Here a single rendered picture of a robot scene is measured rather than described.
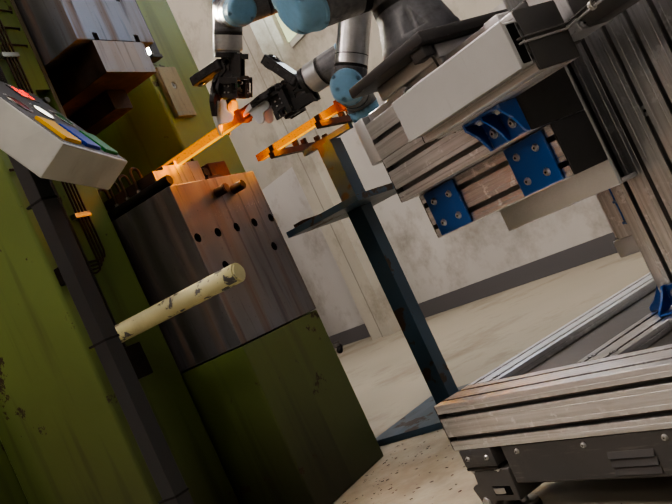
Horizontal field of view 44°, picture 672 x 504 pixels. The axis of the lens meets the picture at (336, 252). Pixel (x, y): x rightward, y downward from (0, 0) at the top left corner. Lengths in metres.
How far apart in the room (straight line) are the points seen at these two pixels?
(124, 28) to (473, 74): 1.44
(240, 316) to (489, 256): 3.71
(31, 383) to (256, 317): 0.58
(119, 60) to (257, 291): 0.73
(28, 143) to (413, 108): 0.75
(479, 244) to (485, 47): 4.59
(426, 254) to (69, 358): 4.34
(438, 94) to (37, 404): 1.38
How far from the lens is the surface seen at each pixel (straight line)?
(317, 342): 2.37
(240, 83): 2.18
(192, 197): 2.20
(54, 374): 2.15
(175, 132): 2.62
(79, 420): 2.14
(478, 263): 5.80
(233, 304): 2.14
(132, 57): 2.42
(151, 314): 1.95
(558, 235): 5.26
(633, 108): 1.44
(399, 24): 1.48
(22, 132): 1.68
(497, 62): 1.17
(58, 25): 2.36
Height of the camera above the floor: 0.50
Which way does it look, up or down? 2 degrees up
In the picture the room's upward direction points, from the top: 25 degrees counter-clockwise
